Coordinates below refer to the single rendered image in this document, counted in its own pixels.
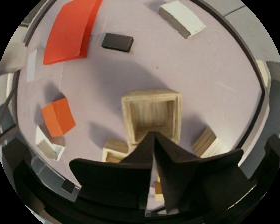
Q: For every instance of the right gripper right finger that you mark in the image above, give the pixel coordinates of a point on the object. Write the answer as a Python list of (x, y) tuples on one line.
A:
[(180, 170)]

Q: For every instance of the white rectangular block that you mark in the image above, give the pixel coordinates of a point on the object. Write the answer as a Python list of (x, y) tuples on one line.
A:
[(181, 18)]

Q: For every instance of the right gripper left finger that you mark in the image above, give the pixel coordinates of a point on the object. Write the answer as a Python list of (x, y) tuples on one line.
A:
[(132, 174)]

